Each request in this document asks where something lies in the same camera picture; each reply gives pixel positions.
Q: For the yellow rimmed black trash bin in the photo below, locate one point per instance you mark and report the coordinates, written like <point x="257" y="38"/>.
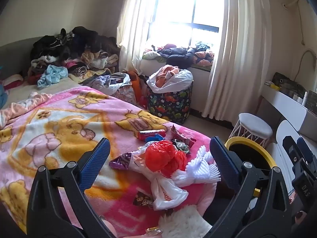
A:
<point x="244" y="140"/>

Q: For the red white garment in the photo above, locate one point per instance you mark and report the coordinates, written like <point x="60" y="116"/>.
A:
<point x="12" y="81"/>

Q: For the white bag of clothes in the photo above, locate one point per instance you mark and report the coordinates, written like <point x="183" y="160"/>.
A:
<point x="180" y="79"/>

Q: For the teal floral garment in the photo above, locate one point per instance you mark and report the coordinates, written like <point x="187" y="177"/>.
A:
<point x="3" y="94"/>

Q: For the shiny clear wrapper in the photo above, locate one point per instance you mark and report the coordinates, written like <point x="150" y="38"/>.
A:
<point x="153" y="231"/>

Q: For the white wall pipe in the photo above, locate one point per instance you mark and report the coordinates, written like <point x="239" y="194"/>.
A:
<point x="293" y="2"/>

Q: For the small yellow box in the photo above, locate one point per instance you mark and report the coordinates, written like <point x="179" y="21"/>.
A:
<point x="275" y="86"/>

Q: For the white bottle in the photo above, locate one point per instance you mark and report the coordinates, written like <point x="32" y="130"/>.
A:
<point x="306" y="98"/>

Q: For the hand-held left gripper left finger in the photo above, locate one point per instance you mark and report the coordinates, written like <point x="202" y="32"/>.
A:
<point x="95" y="163"/>

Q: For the white fluffy cushion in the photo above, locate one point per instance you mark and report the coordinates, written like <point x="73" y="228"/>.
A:
<point x="183" y="223"/>

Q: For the maroon snack wrapper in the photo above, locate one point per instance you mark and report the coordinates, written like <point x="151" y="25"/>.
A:
<point x="182" y="135"/>

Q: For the pink cartoon printed blanket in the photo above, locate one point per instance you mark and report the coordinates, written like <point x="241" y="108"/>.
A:
<point x="62" y="119"/>

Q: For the window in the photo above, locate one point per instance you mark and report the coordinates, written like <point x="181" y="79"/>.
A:
<point x="178" y="7"/>

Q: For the white plastic bag red print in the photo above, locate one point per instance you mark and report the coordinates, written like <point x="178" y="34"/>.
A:
<point x="166" y="191"/>

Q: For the red tube snack packet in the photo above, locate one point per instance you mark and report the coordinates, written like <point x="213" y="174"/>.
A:
<point x="148" y="133"/>

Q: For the small brown wrapper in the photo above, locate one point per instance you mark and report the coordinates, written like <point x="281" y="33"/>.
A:
<point x="143" y="199"/>

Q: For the orange bag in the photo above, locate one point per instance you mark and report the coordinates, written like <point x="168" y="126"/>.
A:
<point x="135" y="84"/>

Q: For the clothes pile on windowsill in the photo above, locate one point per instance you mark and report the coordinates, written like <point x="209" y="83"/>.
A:
<point x="178" y="53"/>

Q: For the dinosaur print fabric basket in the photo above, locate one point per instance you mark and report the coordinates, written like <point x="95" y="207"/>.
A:
<point x="171" y="106"/>

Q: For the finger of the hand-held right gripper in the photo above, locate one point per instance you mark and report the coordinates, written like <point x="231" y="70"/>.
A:
<point x="303" y="147"/>
<point x="289" y="147"/>

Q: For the grey headboard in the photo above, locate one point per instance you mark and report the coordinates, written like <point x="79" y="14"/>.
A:
<point x="14" y="54"/>

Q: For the cream curtain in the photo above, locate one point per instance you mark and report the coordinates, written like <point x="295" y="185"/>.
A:
<point x="133" y="24"/>
<point x="235" y="54"/>

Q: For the light blue garment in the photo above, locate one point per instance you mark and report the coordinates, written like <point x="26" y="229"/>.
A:
<point x="53" y="75"/>

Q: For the purple snack wrapper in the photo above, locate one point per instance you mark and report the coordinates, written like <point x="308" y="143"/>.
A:
<point x="121" y="161"/>

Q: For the person's right hand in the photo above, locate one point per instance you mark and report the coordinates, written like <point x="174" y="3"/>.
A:
<point x="301" y="218"/>

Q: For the blue plastic wrapper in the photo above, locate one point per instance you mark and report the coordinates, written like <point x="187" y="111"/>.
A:
<point x="157" y="137"/>

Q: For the white vanity desk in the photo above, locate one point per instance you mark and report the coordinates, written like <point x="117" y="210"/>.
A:
<point x="284" y="104"/>

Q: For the grey white garment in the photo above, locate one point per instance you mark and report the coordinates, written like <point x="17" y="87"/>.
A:
<point x="106" y="81"/>

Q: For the dark patterned snack packet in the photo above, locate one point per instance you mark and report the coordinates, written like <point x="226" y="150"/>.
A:
<point x="183" y="146"/>

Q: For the floral fabric bag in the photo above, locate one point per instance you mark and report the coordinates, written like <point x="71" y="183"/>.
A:
<point x="125" y="93"/>

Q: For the camouflage bag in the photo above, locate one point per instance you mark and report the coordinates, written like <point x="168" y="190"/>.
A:
<point x="288" y="84"/>

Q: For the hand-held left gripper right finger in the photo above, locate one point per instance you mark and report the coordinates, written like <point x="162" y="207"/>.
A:
<point x="224" y="163"/>

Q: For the pile of dark clothes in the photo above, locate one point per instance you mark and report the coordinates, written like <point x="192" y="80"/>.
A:
<point x="81" y="42"/>

